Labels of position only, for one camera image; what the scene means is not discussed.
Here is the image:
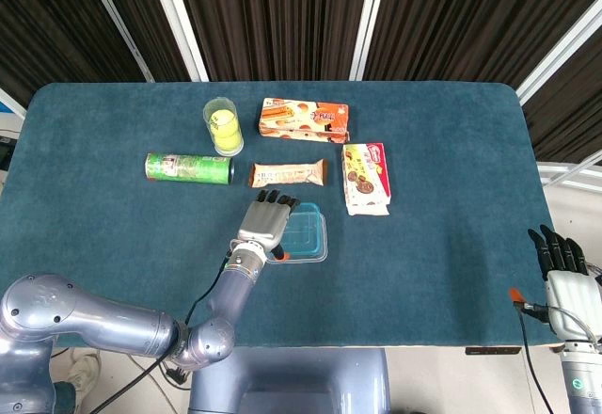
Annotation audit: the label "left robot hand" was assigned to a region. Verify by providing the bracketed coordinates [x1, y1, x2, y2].
[237, 189, 301, 263]

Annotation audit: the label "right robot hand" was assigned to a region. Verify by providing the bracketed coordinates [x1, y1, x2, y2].
[510, 224, 602, 342]

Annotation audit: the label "blue plastic container lid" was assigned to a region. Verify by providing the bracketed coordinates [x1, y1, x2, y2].
[281, 201, 328, 258]

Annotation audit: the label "clear plastic food container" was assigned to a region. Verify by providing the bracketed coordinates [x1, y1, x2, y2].
[267, 211, 329, 265]

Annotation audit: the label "beige snack bar wrapper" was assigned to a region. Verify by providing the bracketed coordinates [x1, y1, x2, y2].
[247, 158, 330, 189]

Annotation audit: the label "yellow tennis ball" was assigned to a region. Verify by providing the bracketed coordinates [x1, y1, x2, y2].
[209, 108, 239, 135]
[214, 131, 244, 154]

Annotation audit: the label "green chips can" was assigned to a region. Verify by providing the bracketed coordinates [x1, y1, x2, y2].
[144, 151, 235, 185]

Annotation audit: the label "long orange biscuit box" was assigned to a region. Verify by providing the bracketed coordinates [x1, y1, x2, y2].
[258, 97, 351, 144]

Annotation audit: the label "red white cookie box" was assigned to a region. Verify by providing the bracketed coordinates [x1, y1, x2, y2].
[341, 142, 392, 217]

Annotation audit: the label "clear tennis ball tube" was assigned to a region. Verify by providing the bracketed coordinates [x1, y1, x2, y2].
[202, 96, 245, 157]

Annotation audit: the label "teal tablecloth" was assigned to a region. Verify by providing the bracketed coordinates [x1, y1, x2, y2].
[0, 81, 559, 350]

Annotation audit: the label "blue-grey robot torso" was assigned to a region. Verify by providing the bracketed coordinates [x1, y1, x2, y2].
[187, 347, 391, 414]

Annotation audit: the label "dark brown pleated curtain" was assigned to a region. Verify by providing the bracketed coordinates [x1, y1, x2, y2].
[0, 0, 602, 166]

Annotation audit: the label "grey right hand cable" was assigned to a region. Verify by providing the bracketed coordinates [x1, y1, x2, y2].
[547, 308, 601, 342]

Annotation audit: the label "black right hand cable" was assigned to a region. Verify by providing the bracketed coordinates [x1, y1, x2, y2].
[516, 312, 554, 414]

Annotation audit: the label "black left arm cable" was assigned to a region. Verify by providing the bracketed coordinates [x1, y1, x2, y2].
[87, 253, 234, 414]

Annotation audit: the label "white frame rails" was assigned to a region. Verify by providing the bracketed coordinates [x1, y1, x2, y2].
[537, 149, 602, 194]

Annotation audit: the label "white frame post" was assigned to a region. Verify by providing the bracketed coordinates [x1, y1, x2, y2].
[144, 0, 210, 83]
[348, 0, 392, 82]
[515, 4, 602, 104]

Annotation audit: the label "thin grey frame post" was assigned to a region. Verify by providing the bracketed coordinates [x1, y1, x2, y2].
[78, 0, 155, 84]

